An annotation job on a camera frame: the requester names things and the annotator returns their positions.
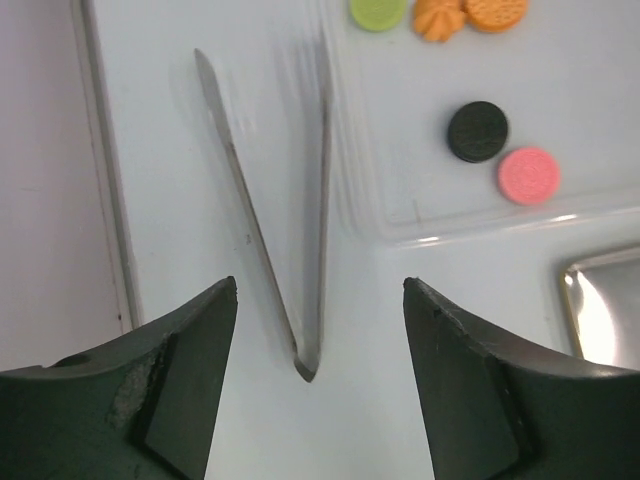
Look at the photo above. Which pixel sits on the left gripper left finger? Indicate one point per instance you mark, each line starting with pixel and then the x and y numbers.
pixel 142 406

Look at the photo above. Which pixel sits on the orange round cookie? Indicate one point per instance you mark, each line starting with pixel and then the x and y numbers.
pixel 495 16

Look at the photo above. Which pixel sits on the green sandwich cookie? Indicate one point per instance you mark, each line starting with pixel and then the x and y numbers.
pixel 377 15

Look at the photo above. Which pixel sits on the black sandwich cookie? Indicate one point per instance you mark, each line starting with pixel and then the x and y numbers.
pixel 477 132

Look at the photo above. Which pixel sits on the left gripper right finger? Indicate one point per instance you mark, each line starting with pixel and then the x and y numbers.
pixel 497 406

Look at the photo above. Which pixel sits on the clear plastic tray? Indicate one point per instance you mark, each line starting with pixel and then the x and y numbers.
pixel 532 127

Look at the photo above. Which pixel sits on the orange flower cookie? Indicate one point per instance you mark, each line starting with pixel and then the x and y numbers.
pixel 438 20

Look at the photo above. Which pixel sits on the silver tin lid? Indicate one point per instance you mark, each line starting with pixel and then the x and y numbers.
pixel 601 294

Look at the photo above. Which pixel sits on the left aluminium frame post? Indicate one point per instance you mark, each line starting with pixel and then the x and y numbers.
pixel 106 162

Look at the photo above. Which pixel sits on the metal tongs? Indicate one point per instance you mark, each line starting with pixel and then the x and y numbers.
pixel 305 334

